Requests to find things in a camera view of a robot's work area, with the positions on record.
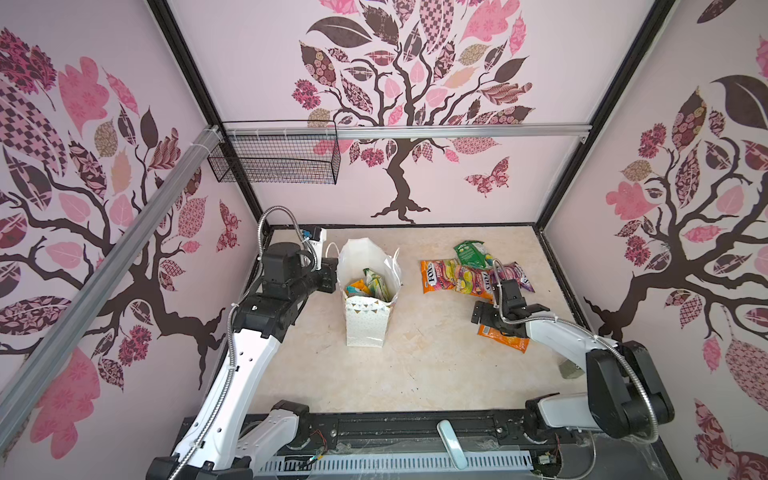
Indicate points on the green small snack packet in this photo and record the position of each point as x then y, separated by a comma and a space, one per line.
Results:
472, 253

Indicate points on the black wire mesh basket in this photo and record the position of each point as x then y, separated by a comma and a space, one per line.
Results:
278, 151

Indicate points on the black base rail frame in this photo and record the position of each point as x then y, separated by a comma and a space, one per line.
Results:
292, 443

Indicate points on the white paper gift bag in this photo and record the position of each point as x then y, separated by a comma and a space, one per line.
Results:
366, 318

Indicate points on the yellow gummy snack bag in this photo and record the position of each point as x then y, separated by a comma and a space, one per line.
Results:
359, 284

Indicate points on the orange skittles style packet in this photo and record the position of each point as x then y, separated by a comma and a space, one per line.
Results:
439, 275

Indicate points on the purple candy packet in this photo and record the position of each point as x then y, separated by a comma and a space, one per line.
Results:
513, 271

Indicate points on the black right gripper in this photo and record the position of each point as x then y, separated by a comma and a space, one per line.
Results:
510, 295

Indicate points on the yellow pink candy packet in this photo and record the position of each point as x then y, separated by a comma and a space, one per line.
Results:
475, 282

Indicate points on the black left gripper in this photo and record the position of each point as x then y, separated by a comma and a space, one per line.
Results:
327, 270

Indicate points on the green lemon candy bag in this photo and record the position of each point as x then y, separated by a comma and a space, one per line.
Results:
377, 286

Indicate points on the aluminium rail left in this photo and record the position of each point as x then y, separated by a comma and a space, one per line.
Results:
34, 376

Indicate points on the aluminium rail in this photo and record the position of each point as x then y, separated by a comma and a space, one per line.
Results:
412, 132
34, 376

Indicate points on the white slotted cable duct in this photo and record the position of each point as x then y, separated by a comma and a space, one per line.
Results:
395, 463

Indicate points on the white handle on base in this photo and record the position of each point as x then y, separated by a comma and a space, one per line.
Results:
452, 444

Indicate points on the orange flat snack packet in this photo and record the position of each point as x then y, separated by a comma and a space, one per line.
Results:
517, 343

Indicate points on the aluminium rail back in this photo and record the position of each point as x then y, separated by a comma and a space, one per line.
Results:
412, 132

